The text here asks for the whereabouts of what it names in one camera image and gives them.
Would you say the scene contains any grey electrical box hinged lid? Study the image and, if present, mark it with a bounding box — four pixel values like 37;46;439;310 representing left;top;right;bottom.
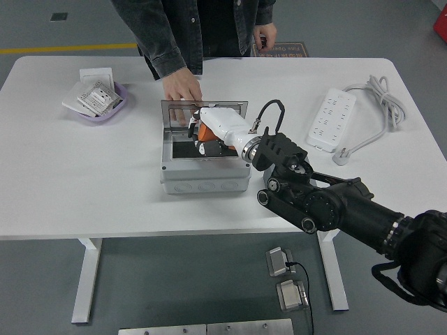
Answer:
159;99;253;195

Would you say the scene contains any grey metal base plate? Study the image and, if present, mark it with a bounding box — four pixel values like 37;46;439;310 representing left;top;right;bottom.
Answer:
117;324;207;335
206;318;294;335

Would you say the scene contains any orange cylinder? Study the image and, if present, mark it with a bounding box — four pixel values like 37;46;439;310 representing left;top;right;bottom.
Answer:
196;122;220;143

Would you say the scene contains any purple plastic tray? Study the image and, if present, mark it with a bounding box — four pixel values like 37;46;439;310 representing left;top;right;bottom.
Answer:
68;82;129;124

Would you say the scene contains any person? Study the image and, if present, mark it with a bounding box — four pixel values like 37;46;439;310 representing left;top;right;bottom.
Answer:
111;0;279;81

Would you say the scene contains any white power strip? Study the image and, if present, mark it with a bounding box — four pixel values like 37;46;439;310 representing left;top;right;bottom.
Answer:
306;87;357;154

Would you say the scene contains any white power cord with plug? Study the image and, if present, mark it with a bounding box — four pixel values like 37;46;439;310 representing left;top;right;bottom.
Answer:
331;75;408;166

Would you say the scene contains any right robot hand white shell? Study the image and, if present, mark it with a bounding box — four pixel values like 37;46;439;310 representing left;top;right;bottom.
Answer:
186;107;261;157

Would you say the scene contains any dark floor sign orange text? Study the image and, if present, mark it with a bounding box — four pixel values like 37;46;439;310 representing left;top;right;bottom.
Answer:
251;42;309;59

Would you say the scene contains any blank white switch plate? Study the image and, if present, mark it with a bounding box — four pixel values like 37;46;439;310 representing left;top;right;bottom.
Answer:
79;68;115;91

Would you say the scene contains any printed white socket panel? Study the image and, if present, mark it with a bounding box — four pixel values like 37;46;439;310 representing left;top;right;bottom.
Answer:
76;81;122;117

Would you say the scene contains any silver foot pedal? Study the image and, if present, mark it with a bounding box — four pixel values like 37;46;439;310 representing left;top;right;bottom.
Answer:
276;279;310;312
265;246;298;278

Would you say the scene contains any person's right hand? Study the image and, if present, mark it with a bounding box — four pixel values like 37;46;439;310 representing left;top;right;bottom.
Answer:
161;68;204;127

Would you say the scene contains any person's left hand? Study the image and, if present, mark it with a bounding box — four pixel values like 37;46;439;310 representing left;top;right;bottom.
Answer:
251;23;279;49

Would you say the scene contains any plain white cover plate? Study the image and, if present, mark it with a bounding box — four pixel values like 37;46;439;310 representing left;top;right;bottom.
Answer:
61;82;96;118

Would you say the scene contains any black pedal cable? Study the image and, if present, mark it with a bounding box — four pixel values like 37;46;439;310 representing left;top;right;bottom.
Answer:
284;261;315;335

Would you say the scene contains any red object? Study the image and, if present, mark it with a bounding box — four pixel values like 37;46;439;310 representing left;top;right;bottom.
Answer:
432;7;447;41

